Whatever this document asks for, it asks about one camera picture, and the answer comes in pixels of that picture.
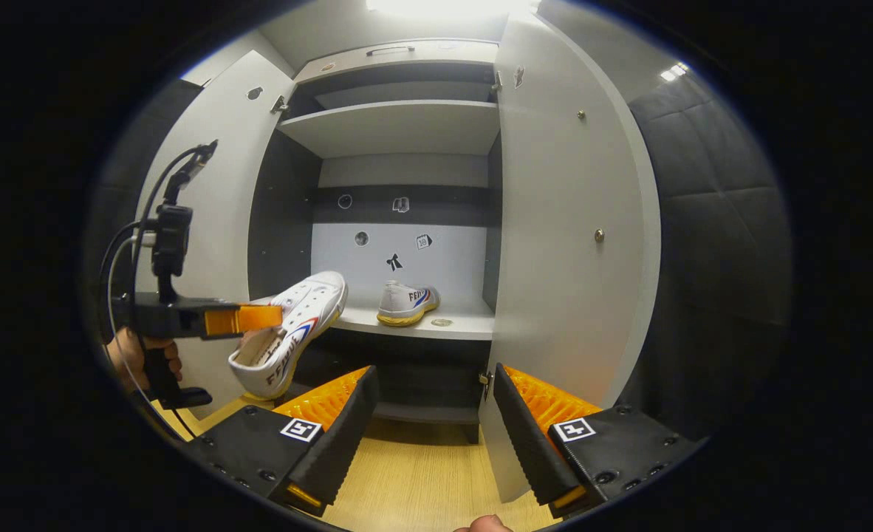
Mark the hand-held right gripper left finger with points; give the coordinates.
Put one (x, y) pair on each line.
(340, 443)

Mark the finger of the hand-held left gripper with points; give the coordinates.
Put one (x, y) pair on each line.
(248, 319)

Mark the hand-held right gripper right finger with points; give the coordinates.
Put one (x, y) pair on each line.
(532, 451)

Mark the white canvas shoe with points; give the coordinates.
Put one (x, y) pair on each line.
(405, 304)
(311, 310)

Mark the white shoe cabinet door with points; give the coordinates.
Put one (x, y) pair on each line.
(569, 258)
(222, 148)

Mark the white shoe cabinet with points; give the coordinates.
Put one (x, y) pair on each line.
(407, 125)

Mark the large ceiling light panel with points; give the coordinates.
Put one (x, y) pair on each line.
(451, 6)

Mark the small ceiling light panel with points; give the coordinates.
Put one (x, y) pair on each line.
(674, 72)

